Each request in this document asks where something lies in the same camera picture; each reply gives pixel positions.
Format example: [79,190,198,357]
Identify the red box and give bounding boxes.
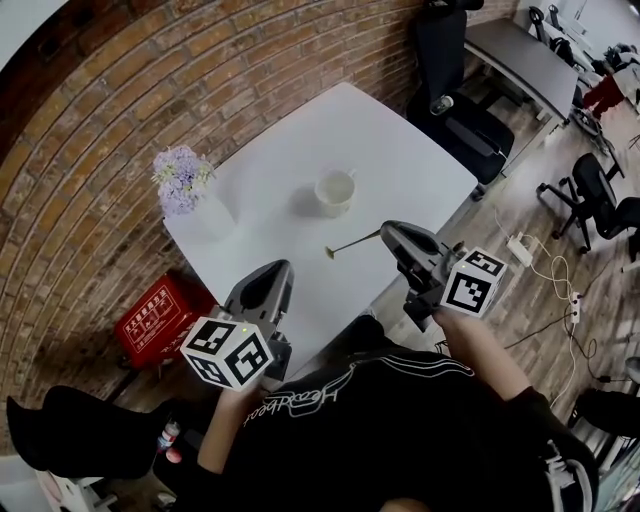
[113,271,217,372]

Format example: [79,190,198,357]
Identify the person's black printed shirt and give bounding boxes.
[198,316,601,512]

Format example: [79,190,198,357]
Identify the black cable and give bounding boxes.
[503,249,619,351]

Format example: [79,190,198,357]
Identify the green spoon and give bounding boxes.
[323,231,384,261]

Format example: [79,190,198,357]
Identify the person's black striped shorts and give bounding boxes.
[542,434,601,512]

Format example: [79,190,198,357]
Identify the plastic bottle with red label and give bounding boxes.
[156,420,182,454]

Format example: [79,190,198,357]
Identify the white cup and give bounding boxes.
[313,168,358,221]

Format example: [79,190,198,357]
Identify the white power strip with cable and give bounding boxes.
[492,204,600,401]

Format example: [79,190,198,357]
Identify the person's left forearm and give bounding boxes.
[196,386,262,474]

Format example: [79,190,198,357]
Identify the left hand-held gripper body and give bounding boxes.
[180,305,294,394]

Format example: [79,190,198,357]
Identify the black bag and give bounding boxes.
[5,383,172,482]

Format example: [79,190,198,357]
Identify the person's bare knee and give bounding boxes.
[378,496,452,512]

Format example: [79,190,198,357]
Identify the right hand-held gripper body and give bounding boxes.
[397,243,508,332]

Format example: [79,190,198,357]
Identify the grey desk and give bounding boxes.
[463,18,580,127]

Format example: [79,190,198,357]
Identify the black wheeled office chair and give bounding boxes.
[536,151,640,257]

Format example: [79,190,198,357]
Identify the purple flower bouquet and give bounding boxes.
[151,144,218,219]

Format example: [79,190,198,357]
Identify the white power adapter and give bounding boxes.
[505,231,536,266]

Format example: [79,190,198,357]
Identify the black high-back office chair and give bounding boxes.
[404,0,517,187]

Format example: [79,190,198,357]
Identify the person's right forearm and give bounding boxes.
[433,306,532,402]

